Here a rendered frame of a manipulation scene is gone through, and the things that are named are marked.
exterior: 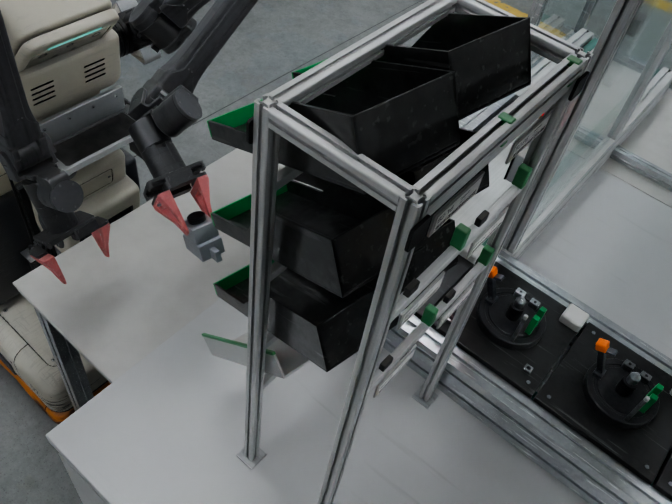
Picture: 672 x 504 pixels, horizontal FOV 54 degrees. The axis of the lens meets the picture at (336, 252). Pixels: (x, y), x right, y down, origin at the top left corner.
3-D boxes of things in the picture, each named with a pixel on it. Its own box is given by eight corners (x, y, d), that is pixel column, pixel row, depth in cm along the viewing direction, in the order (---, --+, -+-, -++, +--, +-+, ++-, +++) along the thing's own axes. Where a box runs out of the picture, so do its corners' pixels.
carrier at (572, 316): (426, 326, 134) (441, 289, 125) (487, 262, 147) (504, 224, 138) (529, 401, 126) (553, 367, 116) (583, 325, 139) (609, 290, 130)
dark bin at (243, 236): (214, 228, 92) (200, 180, 88) (288, 191, 98) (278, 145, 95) (342, 298, 72) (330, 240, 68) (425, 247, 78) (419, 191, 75)
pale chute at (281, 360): (211, 355, 120) (201, 333, 119) (269, 320, 126) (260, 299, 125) (283, 379, 96) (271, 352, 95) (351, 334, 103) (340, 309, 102)
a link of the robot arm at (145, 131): (141, 127, 115) (118, 127, 110) (167, 105, 112) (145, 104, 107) (160, 161, 115) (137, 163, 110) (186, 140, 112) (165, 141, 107)
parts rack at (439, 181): (235, 455, 121) (237, 100, 61) (358, 335, 142) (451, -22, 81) (322, 535, 114) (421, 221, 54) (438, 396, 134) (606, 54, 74)
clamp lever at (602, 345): (593, 372, 126) (595, 343, 122) (597, 365, 127) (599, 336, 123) (612, 379, 124) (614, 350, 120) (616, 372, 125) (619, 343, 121)
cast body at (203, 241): (186, 249, 115) (175, 214, 111) (208, 238, 116) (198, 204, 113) (208, 267, 108) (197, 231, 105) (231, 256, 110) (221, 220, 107)
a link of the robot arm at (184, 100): (170, 124, 121) (132, 95, 116) (213, 88, 116) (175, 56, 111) (163, 167, 113) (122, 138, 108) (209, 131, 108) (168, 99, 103)
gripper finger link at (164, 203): (218, 216, 109) (191, 167, 109) (179, 233, 105) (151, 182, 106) (210, 228, 115) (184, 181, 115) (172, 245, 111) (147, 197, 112)
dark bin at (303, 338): (216, 296, 104) (204, 256, 100) (282, 259, 110) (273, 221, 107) (326, 373, 84) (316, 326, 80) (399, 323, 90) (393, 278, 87)
